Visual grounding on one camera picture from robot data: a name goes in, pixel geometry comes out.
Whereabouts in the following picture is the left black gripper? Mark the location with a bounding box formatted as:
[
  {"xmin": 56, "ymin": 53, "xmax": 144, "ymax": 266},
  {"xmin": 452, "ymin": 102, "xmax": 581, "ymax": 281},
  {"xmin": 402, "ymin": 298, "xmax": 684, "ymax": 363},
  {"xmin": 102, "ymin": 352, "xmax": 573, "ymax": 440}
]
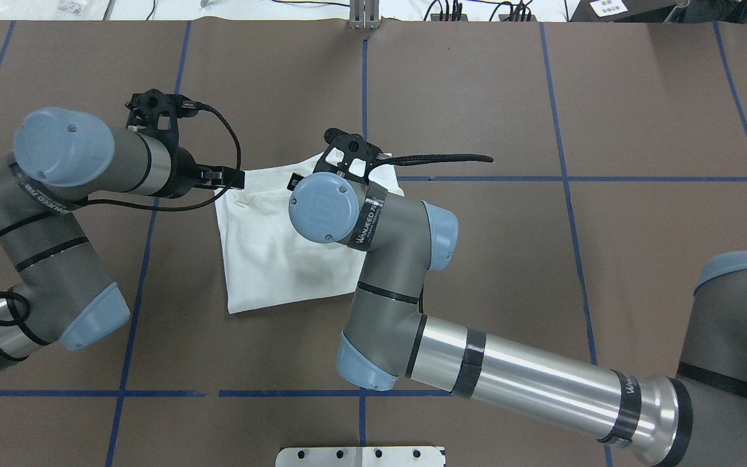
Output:
[{"xmin": 169, "ymin": 146, "xmax": 305, "ymax": 198}]

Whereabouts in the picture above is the white long-sleeve printed shirt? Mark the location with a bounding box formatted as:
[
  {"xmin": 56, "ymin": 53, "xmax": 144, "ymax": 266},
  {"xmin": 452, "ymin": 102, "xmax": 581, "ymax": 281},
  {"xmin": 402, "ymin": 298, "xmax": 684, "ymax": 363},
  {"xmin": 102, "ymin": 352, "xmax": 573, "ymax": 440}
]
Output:
[{"xmin": 214, "ymin": 151, "xmax": 405, "ymax": 315}]

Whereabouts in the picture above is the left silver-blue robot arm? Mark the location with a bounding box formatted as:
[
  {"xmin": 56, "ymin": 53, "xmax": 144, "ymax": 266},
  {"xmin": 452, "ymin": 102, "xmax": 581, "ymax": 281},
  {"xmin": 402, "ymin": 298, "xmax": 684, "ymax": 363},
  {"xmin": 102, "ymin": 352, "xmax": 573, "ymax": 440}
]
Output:
[{"xmin": 0, "ymin": 101, "xmax": 245, "ymax": 372}]

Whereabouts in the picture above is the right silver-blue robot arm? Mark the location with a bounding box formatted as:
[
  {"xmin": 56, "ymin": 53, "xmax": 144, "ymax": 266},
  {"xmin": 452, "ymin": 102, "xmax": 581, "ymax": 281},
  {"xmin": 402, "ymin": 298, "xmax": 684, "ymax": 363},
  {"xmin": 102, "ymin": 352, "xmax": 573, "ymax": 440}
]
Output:
[{"xmin": 289, "ymin": 172, "xmax": 747, "ymax": 466}]

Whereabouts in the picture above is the orange-black adapter box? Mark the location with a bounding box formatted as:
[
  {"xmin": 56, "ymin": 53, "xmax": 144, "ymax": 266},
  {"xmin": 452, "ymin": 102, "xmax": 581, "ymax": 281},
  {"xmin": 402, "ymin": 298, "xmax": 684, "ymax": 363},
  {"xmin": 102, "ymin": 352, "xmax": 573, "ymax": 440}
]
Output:
[
  {"xmin": 489, "ymin": 1, "xmax": 536, "ymax": 23},
  {"xmin": 423, "ymin": 1, "xmax": 464, "ymax": 23}
]

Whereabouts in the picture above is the clear plastic bag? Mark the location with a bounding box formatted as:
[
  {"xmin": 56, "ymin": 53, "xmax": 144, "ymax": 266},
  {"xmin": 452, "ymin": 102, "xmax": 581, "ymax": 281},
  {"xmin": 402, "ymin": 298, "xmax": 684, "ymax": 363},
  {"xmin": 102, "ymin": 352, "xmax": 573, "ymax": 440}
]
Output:
[{"xmin": 0, "ymin": 1, "xmax": 114, "ymax": 21}]

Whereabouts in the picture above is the black box with white label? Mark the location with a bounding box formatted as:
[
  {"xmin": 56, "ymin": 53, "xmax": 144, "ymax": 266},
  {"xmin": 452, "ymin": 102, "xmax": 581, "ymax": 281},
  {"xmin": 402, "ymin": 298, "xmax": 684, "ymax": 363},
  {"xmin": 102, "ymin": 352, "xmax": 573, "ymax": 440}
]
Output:
[{"xmin": 569, "ymin": 1, "xmax": 691, "ymax": 23}]

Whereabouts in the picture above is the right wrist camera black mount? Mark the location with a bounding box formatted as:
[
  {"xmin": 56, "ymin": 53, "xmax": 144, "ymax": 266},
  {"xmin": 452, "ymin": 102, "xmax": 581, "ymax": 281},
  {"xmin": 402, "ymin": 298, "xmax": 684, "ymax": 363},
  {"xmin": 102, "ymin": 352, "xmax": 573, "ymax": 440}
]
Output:
[{"xmin": 313, "ymin": 128, "xmax": 388, "ymax": 184}]

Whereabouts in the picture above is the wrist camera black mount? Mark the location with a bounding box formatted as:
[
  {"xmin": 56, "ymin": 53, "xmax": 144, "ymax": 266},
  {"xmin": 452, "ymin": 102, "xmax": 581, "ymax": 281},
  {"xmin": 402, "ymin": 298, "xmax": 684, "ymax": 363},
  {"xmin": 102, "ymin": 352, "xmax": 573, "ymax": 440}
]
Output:
[
  {"xmin": 313, "ymin": 128, "xmax": 388, "ymax": 184},
  {"xmin": 125, "ymin": 89, "xmax": 199, "ymax": 154}
]

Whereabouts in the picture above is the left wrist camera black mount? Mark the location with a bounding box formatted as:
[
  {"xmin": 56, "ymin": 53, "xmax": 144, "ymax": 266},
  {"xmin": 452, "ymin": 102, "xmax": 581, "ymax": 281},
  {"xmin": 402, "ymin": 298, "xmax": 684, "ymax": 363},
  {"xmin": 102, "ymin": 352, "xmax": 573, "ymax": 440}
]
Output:
[{"xmin": 125, "ymin": 89, "xmax": 199, "ymax": 154}]

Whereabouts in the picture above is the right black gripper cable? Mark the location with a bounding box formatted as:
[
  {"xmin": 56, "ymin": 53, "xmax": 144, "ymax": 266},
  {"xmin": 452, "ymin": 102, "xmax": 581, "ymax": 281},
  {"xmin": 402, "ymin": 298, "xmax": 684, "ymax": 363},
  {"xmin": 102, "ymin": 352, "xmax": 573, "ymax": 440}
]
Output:
[{"xmin": 377, "ymin": 153, "xmax": 494, "ymax": 168}]

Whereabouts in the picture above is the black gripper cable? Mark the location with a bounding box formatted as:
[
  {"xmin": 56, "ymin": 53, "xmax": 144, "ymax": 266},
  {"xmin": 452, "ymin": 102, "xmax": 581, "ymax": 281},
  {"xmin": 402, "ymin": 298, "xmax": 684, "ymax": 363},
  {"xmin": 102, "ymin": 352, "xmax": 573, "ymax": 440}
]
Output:
[
  {"xmin": 377, "ymin": 153, "xmax": 494, "ymax": 168},
  {"xmin": 0, "ymin": 102, "xmax": 244, "ymax": 348}
]

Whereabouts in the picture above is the aluminium frame post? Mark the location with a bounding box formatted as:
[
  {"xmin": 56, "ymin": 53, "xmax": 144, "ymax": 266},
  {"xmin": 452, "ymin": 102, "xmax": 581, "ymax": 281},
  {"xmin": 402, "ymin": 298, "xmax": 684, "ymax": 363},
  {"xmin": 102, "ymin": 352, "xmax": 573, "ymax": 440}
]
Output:
[{"xmin": 349, "ymin": 0, "xmax": 381, "ymax": 30}]

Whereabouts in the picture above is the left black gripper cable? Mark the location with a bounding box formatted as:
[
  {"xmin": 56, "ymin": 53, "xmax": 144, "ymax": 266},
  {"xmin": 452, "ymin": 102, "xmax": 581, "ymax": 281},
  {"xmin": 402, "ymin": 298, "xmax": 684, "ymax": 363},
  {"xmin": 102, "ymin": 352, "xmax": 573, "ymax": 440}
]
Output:
[{"xmin": 0, "ymin": 102, "xmax": 244, "ymax": 348}]

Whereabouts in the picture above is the white camera post with base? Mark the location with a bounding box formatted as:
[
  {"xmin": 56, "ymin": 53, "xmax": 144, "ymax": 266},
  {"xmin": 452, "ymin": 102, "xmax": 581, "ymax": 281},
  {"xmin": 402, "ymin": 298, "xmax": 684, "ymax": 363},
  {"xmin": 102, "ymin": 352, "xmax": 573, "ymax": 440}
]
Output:
[{"xmin": 275, "ymin": 446, "xmax": 447, "ymax": 466}]

